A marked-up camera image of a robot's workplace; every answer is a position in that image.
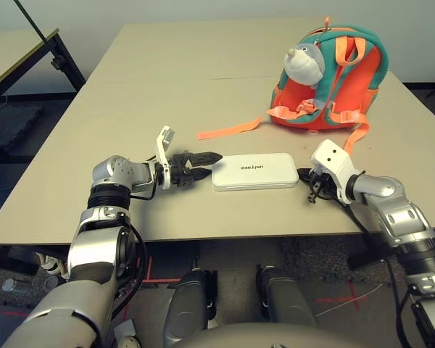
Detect red floor tape lines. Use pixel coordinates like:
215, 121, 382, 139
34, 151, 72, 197
140, 256, 183, 285

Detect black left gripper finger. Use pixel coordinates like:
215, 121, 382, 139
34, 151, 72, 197
189, 150, 224, 165
189, 166, 214, 182

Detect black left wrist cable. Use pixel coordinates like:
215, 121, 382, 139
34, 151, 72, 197
110, 155, 161, 322

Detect white perforated shoe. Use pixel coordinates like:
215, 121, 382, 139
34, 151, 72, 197
113, 318, 143, 348

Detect grey robot right leg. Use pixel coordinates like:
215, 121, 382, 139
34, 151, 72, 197
255, 265, 318, 328

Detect red floor tape cross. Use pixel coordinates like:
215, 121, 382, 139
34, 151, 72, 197
315, 282, 370, 312

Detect dark foam floor mat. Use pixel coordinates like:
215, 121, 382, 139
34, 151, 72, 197
0, 103, 45, 150

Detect green pole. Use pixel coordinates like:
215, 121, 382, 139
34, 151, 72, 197
13, 0, 46, 41

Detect grey white plush seal charm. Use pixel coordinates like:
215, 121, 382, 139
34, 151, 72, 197
284, 42, 326, 88

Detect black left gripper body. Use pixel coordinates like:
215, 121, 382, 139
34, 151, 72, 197
167, 152, 196, 189

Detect orange and teal backpack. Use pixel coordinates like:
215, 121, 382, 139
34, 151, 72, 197
196, 16, 389, 157

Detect grey robot torso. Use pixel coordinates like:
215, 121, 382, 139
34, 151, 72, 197
181, 321, 370, 348

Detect white pencil case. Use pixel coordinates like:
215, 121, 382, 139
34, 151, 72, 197
211, 152, 299, 192

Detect grey robot left leg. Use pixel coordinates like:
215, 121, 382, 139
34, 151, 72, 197
164, 268, 218, 348

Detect striped white shoe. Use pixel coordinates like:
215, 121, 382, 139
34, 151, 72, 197
37, 253, 69, 281

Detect grey robot leg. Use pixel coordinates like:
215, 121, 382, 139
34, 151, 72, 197
255, 265, 318, 328
164, 268, 218, 348

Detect metal can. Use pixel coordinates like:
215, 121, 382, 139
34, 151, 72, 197
1, 277, 30, 293

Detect white floor cable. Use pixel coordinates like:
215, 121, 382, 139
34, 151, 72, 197
314, 282, 385, 319

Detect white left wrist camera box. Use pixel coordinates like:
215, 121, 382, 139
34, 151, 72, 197
153, 125, 176, 190

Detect black framed side table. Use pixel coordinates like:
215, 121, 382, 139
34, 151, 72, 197
0, 28, 87, 120

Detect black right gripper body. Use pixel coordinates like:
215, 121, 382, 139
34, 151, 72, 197
307, 169, 336, 204

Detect black table support beam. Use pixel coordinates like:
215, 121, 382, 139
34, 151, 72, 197
0, 245, 70, 276
347, 231, 397, 270

